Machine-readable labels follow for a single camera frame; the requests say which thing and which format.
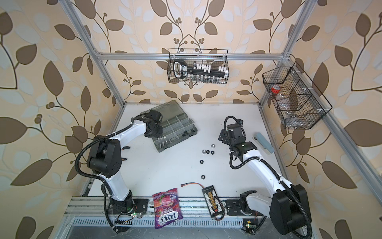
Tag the black parallel charging board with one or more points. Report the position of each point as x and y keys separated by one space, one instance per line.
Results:
x=214 y=203

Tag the grey plastic organizer box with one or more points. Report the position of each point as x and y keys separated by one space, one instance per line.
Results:
x=174 y=122

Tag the socket set with ratchet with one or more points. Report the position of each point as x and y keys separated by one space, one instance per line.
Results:
x=183 y=70

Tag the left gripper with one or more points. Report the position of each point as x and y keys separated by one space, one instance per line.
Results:
x=159 y=134

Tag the orange black pliers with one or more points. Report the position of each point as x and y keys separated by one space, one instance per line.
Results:
x=124 y=152

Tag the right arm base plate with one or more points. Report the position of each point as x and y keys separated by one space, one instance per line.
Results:
x=233 y=207

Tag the light blue sharpening block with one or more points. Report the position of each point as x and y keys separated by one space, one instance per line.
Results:
x=263 y=143

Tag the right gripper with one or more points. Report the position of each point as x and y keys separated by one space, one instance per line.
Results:
x=225 y=140

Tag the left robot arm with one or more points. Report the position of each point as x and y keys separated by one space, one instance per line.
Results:
x=105 y=158

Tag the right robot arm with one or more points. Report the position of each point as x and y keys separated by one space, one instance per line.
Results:
x=287 y=205

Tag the red item in basket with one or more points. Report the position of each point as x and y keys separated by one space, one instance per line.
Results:
x=275 y=89

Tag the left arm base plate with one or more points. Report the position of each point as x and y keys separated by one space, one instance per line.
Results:
x=137 y=206

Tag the black wire basket right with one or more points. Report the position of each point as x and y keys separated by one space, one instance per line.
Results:
x=300 y=103

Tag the black wire basket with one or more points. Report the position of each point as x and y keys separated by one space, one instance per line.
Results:
x=215 y=57
x=300 y=103

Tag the black wire basket centre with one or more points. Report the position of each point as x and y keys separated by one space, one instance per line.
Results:
x=215 y=57

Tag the purple Fox's candy bag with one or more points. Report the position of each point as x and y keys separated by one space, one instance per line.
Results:
x=166 y=208

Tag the red black wire lead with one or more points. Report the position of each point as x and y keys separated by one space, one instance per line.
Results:
x=192 y=183

